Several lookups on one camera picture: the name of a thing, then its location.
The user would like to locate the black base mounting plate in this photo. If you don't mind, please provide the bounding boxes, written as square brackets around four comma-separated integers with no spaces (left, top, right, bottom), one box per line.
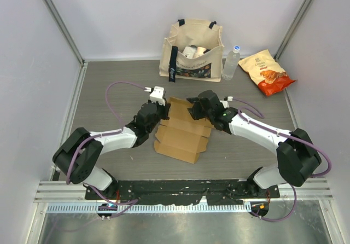
[100,179,280,206]

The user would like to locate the cassava chips bag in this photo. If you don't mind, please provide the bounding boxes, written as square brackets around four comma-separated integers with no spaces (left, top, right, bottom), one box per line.
[238,49,296,96]

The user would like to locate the white items inside bag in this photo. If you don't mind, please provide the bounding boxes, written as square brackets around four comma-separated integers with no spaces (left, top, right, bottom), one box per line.
[182,45,208,59]

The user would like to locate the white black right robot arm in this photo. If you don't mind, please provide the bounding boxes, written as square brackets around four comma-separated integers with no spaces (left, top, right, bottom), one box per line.
[187,90,322,197]

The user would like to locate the brown cardboard box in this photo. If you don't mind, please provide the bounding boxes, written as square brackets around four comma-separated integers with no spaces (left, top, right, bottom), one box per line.
[154,97,213,164]

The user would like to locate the beige canvas tote bag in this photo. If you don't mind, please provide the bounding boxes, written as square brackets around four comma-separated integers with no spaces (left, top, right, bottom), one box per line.
[159,19,224,82]

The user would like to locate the aluminium front rail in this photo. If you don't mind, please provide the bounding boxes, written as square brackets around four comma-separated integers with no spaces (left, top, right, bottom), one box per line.
[34,178,333,205]

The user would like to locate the aluminium frame post right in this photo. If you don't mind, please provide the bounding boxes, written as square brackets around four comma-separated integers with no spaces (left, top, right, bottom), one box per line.
[274,0,314,61]

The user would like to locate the clear plastic water bottle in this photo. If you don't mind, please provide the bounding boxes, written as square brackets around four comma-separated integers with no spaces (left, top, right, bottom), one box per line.
[221,45,241,80]

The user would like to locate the aluminium frame post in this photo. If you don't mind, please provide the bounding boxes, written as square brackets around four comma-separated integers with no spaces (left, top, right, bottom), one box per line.
[43,0,85,65]
[274,0,314,61]

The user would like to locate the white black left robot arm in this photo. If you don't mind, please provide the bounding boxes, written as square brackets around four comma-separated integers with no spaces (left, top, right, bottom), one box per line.
[52,101,171,200]

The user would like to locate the aluminium frame post left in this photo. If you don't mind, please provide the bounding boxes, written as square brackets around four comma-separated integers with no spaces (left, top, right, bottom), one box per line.
[43,0,85,65]

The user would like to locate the white slotted cable duct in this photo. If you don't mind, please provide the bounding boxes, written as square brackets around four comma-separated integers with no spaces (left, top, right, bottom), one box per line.
[46,202,251,214]

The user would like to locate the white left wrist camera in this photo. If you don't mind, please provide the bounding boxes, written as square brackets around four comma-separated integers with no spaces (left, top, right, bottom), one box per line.
[149,86,166,106]

